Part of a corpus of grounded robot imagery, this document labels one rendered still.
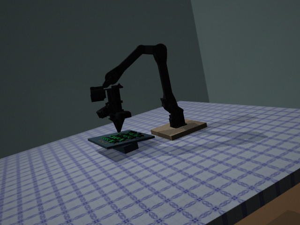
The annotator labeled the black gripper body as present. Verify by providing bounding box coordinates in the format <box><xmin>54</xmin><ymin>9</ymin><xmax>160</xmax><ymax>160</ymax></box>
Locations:
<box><xmin>106</xmin><ymin>98</ymin><xmax>131</xmax><ymax>120</ymax></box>

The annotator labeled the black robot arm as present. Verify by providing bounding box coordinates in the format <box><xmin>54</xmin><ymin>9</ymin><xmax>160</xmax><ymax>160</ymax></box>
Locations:
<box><xmin>90</xmin><ymin>44</ymin><xmax>187</xmax><ymax>128</ymax></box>

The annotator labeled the grey switch panel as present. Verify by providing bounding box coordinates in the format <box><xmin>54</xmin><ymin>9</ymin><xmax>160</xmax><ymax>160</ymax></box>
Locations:
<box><xmin>88</xmin><ymin>130</ymin><xmax>155</xmax><ymax>154</ymax></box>

